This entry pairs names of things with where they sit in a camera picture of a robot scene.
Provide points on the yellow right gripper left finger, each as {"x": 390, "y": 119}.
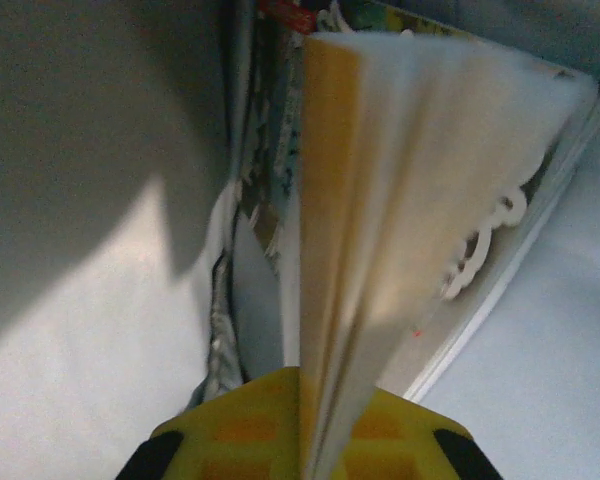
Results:
{"x": 240, "y": 430}

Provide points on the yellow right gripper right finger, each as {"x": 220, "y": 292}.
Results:
{"x": 410, "y": 440}

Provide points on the orange white notebook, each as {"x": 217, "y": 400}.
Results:
{"x": 380, "y": 175}

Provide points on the illustrated comic book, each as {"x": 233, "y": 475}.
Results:
{"x": 265, "y": 150}

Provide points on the navy blue backpack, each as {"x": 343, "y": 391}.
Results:
{"x": 80, "y": 150}

